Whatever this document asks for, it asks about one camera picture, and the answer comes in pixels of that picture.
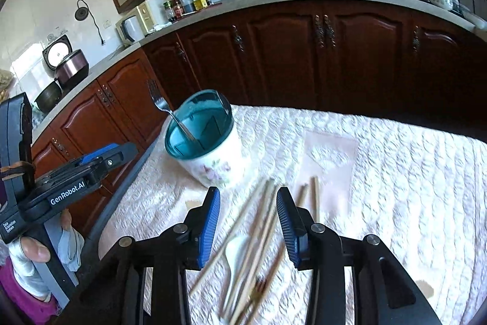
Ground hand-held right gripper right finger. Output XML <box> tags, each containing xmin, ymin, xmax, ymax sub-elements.
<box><xmin>276</xmin><ymin>187</ymin><xmax>444</xmax><ymax>325</ymax></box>

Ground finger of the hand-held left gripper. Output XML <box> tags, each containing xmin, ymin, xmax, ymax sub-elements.
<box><xmin>57</xmin><ymin>141</ymin><xmax>138</xmax><ymax>190</ymax></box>
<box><xmin>37</xmin><ymin>143</ymin><xmax>120</xmax><ymax>183</ymax></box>

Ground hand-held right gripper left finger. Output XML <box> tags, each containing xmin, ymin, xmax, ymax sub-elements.
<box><xmin>57</xmin><ymin>187</ymin><xmax>222</xmax><ymax>325</ymax></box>

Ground white plastic spoon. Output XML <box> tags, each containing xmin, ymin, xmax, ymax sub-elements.
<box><xmin>220</xmin><ymin>235</ymin><xmax>252</xmax><ymax>318</ymax></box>

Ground floral utensil holder teal insert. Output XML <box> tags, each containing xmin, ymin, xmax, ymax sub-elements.
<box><xmin>164</xmin><ymin>89</ymin><xmax>248</xmax><ymax>189</ymax></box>

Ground gold fork with wooden handle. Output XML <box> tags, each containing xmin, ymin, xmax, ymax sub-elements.
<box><xmin>243</xmin><ymin>274</ymin><xmax>269</xmax><ymax>314</ymax></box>

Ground person's left forearm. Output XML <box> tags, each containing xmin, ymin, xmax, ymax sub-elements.
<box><xmin>0</xmin><ymin>258</ymin><xmax>61</xmax><ymax>323</ymax></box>

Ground person's left hand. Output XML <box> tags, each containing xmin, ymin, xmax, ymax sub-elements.
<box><xmin>8</xmin><ymin>210</ymin><xmax>84</xmax><ymax>301</ymax></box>

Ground black inner pot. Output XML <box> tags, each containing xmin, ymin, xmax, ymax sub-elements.
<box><xmin>34</xmin><ymin>79</ymin><xmax>63</xmax><ymax>111</ymax></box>

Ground pale yellow food pile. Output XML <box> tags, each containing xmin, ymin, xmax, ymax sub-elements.
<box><xmin>0</xmin><ymin>70</ymin><xmax>15</xmax><ymax>101</ymax></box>

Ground steel fork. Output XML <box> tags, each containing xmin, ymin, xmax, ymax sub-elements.
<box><xmin>146</xmin><ymin>79</ymin><xmax>196</xmax><ymax>142</ymax></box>

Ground maroon rice cooker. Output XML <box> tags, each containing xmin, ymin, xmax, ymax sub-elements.
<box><xmin>42</xmin><ymin>35</ymin><xmax>90</xmax><ymax>87</ymax></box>

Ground white quilted tablecloth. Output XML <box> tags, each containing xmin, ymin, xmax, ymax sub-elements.
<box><xmin>98</xmin><ymin>104</ymin><xmax>487</xmax><ymax>325</ymax></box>

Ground white countertop appliance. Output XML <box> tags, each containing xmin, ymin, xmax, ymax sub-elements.
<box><xmin>115</xmin><ymin>16</ymin><xmax>147</xmax><ymax>47</ymax></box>

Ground cream countertop appliance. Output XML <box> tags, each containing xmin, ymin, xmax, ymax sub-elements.
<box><xmin>127</xmin><ymin>1</ymin><xmax>160</xmax><ymax>36</ymax></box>

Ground white cylindrical container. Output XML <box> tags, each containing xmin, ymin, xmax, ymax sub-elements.
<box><xmin>146</xmin><ymin>0</ymin><xmax>170</xmax><ymax>25</ymax></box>

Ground wooden base cabinets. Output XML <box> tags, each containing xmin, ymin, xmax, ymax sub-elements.
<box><xmin>30</xmin><ymin>0</ymin><xmax>487</xmax><ymax>234</ymax></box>

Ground grey kitchen countertop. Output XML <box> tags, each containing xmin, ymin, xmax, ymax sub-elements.
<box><xmin>30</xmin><ymin>0</ymin><xmax>487</xmax><ymax>147</ymax></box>

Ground black round wall hanger cord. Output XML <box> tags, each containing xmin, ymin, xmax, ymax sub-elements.
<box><xmin>74</xmin><ymin>0</ymin><xmax>105</xmax><ymax>44</ymax></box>

